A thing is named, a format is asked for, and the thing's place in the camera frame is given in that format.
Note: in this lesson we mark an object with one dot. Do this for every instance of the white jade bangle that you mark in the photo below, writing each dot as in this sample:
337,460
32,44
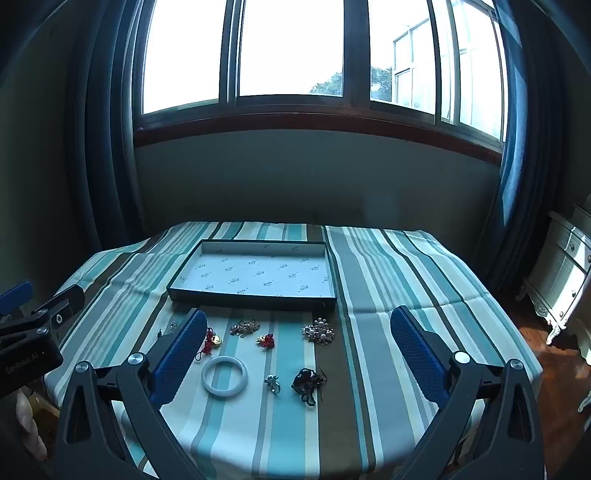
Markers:
206,376

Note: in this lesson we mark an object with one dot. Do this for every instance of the small red knot charm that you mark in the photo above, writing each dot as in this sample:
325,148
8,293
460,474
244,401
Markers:
268,340

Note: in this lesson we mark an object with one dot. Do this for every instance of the green cardboard tray box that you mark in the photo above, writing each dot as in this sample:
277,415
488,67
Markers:
258,272

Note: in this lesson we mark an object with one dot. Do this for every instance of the striped teal tablecloth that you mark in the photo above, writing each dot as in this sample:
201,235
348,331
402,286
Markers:
378,286

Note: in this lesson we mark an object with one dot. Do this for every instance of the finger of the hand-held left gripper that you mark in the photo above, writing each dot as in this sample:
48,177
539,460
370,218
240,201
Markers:
64,302
16,296

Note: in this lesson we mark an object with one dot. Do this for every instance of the long rhinestone brooch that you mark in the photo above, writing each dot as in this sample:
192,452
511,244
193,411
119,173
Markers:
172,325

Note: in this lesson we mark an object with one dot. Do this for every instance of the window with dark frame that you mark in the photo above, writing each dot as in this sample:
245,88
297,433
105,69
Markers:
277,46

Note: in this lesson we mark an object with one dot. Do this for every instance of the red knot charm gold bell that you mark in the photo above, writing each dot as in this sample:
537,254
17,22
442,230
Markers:
210,342

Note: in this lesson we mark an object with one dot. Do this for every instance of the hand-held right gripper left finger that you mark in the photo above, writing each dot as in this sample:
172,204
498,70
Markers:
180,355

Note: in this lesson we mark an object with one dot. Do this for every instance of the white carved cabinet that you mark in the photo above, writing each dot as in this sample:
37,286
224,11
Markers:
558,272

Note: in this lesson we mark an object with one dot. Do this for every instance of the brown wooden window sill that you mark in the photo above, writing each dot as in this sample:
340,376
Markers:
323,123

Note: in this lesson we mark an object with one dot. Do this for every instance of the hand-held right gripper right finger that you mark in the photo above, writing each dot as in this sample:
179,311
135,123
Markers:
418,355

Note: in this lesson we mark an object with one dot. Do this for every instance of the dark blue curtain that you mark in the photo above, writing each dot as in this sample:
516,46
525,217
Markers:
517,138
106,138

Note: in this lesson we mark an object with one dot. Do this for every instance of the gold crystal brooch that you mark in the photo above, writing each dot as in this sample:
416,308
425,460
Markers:
244,327

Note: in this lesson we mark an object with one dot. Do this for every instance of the person's left hand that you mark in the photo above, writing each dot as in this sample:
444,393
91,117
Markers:
27,415

